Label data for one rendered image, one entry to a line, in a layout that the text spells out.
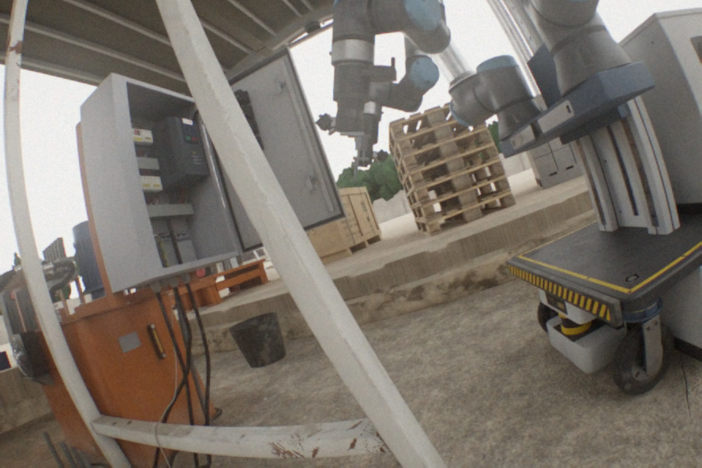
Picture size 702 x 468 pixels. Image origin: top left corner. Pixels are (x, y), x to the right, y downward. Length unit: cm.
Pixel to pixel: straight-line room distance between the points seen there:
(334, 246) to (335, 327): 335
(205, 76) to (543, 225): 192
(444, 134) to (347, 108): 226
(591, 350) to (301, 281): 72
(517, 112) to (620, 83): 50
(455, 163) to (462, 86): 163
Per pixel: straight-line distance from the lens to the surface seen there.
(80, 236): 174
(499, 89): 117
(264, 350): 211
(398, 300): 216
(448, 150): 287
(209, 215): 124
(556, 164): 351
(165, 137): 122
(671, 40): 101
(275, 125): 114
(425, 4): 66
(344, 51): 69
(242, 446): 84
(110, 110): 105
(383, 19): 68
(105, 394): 140
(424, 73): 103
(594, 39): 76
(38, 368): 175
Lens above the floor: 61
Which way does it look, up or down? 4 degrees up
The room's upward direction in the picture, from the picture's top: 19 degrees counter-clockwise
